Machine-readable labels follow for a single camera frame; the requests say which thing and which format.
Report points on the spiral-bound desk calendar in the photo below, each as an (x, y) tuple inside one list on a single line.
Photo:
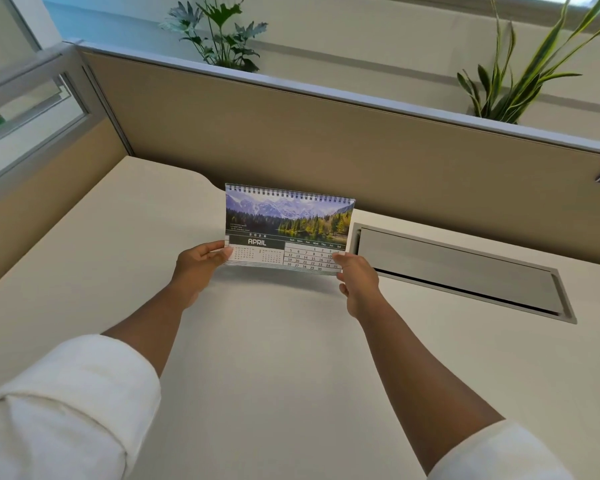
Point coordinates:
[(287, 229)]

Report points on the person's right forearm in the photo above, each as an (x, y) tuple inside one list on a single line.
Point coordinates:
[(445, 394)]

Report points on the glass side partition panel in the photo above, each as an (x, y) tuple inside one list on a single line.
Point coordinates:
[(25, 99)]

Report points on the person's left hand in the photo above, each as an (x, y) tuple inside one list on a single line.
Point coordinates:
[(196, 269)]

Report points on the long-leaf green plant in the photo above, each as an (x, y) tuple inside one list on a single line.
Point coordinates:
[(525, 69)]

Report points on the person's right thumb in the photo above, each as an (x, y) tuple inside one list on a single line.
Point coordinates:
[(341, 258)]

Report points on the broad-leaf green plant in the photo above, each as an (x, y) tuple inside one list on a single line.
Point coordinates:
[(215, 32)]

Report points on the person's right hand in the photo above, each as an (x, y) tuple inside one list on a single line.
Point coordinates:
[(360, 284)]

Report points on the person's left forearm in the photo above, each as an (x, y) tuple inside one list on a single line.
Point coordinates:
[(80, 394)]

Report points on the person's left thumb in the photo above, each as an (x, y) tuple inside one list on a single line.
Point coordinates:
[(215, 251)]

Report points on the beige desk partition panel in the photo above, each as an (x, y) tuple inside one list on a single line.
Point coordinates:
[(350, 159)]

